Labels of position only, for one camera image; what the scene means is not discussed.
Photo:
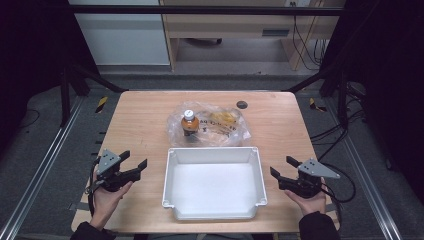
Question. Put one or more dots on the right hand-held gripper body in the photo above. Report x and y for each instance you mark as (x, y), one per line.
(308, 183)

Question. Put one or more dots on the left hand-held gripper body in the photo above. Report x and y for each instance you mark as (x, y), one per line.
(108, 161)

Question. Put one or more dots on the person's right hand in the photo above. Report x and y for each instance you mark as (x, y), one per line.
(311, 205)

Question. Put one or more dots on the person's left hand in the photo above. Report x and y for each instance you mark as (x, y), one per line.
(105, 203)

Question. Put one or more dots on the yellow black floor tape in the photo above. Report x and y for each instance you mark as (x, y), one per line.
(315, 105)
(101, 104)

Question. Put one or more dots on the clear plastic bag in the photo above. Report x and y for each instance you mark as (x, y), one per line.
(233, 135)

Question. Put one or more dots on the white plastic bin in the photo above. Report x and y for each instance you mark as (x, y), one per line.
(213, 186)

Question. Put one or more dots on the orange bottle with white cap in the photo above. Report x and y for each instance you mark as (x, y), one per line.
(190, 124)

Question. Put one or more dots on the dark round table grommet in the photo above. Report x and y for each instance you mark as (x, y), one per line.
(242, 104)

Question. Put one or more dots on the black metal stand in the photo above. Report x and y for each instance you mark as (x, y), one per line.
(66, 96)
(341, 96)

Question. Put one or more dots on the yellow snack pieces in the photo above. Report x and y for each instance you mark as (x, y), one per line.
(224, 118)

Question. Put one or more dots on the white cabinet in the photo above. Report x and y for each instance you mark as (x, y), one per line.
(123, 36)

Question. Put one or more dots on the light wooden desk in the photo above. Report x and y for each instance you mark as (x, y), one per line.
(230, 28)

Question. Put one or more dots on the aluminium floor rail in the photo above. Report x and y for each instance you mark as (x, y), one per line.
(370, 186)
(40, 166)

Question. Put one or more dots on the black horizontal frame bar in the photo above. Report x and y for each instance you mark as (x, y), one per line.
(200, 10)

